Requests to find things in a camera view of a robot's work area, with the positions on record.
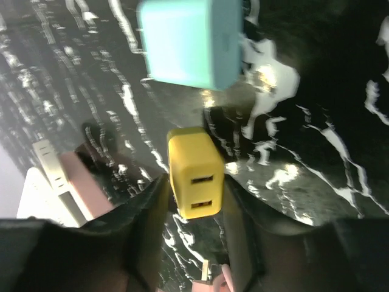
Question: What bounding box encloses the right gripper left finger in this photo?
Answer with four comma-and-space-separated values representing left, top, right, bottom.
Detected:
1, 175, 169, 291

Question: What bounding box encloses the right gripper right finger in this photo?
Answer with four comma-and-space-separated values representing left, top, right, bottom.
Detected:
222, 179, 388, 291

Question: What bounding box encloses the yellow USB charger plug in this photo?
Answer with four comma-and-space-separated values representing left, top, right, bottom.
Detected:
167, 127, 224, 220

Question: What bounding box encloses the light teal USB-C charger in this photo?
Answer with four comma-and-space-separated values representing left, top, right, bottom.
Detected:
137, 0, 243, 91

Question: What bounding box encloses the white plug on strip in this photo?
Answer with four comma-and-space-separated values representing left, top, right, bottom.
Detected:
16, 140, 86, 228

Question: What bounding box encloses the pink power strip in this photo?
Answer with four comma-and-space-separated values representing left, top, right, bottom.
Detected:
59, 151, 114, 224

